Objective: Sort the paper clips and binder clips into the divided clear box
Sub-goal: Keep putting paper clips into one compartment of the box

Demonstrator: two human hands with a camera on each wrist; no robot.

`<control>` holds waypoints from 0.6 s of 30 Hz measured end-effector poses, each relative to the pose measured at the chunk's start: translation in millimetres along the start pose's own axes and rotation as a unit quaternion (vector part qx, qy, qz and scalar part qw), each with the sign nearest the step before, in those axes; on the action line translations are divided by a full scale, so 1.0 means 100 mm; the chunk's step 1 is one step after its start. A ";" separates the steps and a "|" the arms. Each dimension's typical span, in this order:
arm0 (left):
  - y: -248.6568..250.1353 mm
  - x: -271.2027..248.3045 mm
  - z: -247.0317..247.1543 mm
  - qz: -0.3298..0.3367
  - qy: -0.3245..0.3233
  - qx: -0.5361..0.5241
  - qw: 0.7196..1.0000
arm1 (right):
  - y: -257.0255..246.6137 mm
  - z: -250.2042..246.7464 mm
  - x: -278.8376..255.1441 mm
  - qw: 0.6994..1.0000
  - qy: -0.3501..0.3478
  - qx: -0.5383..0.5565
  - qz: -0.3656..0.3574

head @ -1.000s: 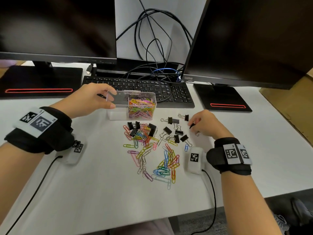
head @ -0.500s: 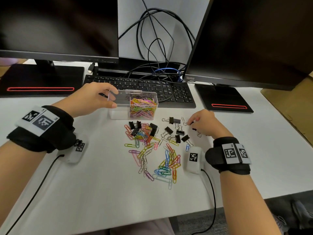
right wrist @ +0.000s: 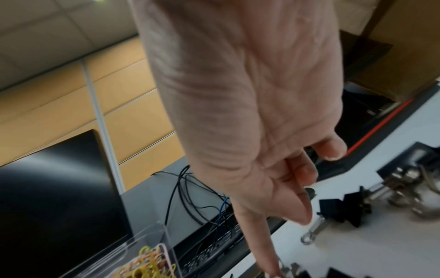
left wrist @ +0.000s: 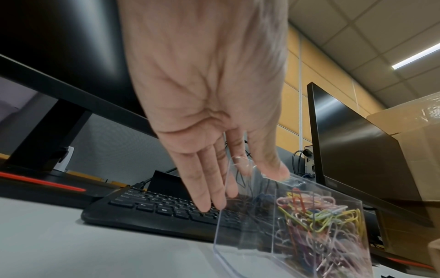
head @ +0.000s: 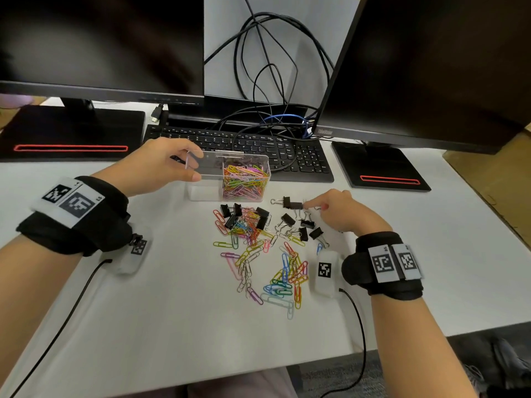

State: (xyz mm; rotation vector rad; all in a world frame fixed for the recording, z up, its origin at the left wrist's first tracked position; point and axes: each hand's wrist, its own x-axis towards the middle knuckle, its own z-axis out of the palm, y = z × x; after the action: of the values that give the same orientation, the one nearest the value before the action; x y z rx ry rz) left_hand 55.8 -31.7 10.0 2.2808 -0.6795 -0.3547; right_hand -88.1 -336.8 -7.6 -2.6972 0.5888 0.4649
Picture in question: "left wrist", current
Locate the heap of sorted paper clips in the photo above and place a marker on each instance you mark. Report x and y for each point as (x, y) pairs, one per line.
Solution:
(323, 225)

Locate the person's right hand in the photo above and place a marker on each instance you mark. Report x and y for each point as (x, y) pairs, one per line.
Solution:
(435, 252)

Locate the clear plastic divided box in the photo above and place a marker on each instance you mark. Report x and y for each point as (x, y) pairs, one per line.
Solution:
(247, 233)

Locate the grey desk partition panel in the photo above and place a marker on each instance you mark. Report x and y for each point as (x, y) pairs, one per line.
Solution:
(120, 154)

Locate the grey mini computer case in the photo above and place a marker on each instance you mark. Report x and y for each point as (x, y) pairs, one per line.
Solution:
(309, 163)

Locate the brown cardboard box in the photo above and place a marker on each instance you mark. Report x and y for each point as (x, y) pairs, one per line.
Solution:
(419, 152)

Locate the ceiling strip light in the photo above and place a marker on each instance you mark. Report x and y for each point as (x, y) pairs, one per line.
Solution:
(416, 57)

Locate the black monitor stand red stripe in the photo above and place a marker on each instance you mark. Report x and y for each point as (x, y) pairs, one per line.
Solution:
(44, 141)
(374, 225)

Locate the black keyboard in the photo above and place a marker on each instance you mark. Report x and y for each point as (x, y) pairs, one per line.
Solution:
(137, 211)

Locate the black docking station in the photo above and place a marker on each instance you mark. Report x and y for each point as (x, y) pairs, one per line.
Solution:
(165, 184)

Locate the black computer monitor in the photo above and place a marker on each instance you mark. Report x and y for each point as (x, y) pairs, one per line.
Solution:
(51, 35)
(361, 163)

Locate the black usb plug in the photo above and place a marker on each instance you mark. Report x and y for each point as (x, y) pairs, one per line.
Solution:
(139, 186)

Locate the person's left hand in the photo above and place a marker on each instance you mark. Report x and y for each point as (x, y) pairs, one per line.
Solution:
(206, 81)

